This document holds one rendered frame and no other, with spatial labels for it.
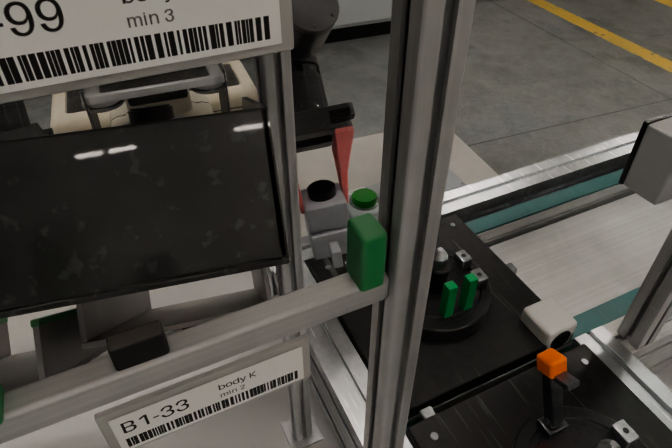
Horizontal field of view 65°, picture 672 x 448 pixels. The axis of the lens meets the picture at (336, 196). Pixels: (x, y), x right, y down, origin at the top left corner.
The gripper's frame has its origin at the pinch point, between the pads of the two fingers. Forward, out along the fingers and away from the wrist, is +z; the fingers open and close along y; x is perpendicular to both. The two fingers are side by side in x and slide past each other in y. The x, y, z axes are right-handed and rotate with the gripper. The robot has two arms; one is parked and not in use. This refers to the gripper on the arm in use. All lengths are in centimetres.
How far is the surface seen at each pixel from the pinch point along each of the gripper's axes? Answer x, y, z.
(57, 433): 14.4, -36.8, 18.8
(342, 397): 4.2, -2.4, 20.8
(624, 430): -4.7, 22.4, 28.0
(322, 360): 7.4, -3.7, 16.9
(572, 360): 4.6, 23.7, 23.1
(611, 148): 34, 55, -3
